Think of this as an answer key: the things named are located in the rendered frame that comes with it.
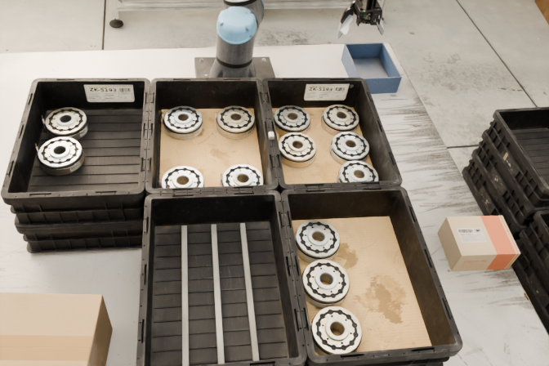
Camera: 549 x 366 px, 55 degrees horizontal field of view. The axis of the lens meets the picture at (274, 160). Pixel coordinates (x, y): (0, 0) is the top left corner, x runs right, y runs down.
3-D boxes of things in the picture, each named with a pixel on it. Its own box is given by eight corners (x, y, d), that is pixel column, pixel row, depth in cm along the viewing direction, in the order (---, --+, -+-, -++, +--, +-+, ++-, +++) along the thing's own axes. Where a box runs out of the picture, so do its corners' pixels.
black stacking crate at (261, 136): (154, 110, 150) (151, 79, 142) (257, 109, 155) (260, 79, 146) (149, 225, 124) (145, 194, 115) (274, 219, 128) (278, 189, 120)
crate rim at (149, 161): (151, 84, 143) (150, 77, 141) (260, 84, 148) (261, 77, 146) (145, 200, 117) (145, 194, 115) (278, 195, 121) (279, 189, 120)
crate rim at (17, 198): (34, 84, 138) (33, 78, 137) (151, 84, 143) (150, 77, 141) (1, 205, 112) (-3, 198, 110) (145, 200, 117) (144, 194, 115)
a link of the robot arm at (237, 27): (211, 60, 161) (212, 21, 152) (220, 38, 171) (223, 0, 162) (249, 68, 161) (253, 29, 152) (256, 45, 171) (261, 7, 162)
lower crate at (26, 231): (51, 139, 154) (42, 109, 145) (156, 137, 158) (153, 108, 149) (25, 257, 127) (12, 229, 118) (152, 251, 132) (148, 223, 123)
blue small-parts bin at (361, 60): (341, 59, 194) (344, 43, 189) (378, 58, 197) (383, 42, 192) (356, 95, 181) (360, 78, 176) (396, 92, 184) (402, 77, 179)
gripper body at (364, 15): (356, 28, 164) (361, -7, 155) (350, 13, 169) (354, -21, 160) (380, 26, 165) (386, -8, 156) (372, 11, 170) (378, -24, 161)
